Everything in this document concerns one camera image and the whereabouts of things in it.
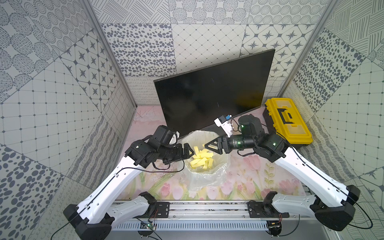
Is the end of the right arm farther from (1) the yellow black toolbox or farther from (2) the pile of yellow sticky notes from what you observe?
(1) the yellow black toolbox

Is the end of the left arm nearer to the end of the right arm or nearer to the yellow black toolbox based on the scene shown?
the end of the right arm

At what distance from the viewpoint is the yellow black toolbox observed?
2.80ft

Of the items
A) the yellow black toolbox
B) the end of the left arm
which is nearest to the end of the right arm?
the end of the left arm

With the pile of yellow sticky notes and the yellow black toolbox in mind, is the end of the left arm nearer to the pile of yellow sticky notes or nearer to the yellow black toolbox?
the pile of yellow sticky notes

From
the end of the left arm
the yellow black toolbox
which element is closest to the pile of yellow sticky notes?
the end of the left arm
